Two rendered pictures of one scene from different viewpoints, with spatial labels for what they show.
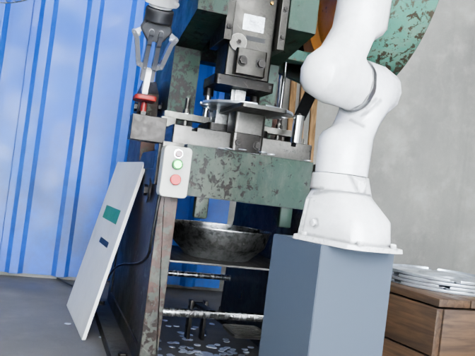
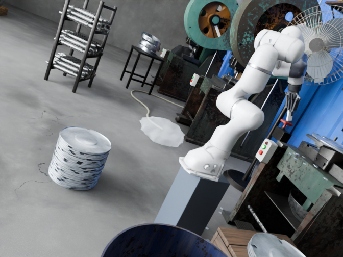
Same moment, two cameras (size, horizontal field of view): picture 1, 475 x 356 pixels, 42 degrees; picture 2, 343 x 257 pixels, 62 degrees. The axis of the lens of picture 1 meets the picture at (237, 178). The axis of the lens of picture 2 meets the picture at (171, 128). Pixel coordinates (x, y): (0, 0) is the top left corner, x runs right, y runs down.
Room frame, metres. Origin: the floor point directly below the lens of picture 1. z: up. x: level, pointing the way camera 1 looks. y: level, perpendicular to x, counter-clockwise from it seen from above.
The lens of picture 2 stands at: (0.96, -1.49, 0.98)
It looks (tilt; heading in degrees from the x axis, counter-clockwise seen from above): 18 degrees down; 87
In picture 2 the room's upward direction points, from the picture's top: 24 degrees clockwise
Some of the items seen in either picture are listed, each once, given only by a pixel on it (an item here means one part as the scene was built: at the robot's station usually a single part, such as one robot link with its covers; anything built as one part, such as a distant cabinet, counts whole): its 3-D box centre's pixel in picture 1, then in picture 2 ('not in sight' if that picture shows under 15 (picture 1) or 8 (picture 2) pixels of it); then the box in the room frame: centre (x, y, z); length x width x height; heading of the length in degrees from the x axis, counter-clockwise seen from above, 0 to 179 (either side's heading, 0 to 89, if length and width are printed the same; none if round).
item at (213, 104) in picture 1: (246, 109); (338, 147); (1.89, 0.00, 0.78); 0.29 x 0.29 x 0.01
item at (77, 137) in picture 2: not in sight; (86, 139); (0.62, -0.02, 0.25); 0.29 x 0.29 x 0.01
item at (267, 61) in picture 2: not in sight; (266, 49); (1.26, -0.17, 1.07); 0.19 x 0.17 x 0.18; 55
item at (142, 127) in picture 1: (145, 147); (277, 142); (1.70, 0.27, 0.62); 0.10 x 0.06 x 0.20; 107
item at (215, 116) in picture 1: (234, 121); not in sight; (2.00, 0.03, 0.76); 0.15 x 0.09 x 0.05; 107
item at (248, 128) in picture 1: (249, 130); (325, 155); (1.84, -0.02, 0.72); 0.25 x 0.14 x 0.14; 17
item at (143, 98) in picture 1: (143, 109); (284, 126); (1.69, 0.28, 0.72); 0.07 x 0.06 x 0.08; 17
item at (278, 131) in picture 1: (280, 129); not in sight; (2.06, -0.13, 0.76); 0.17 x 0.06 x 0.10; 107
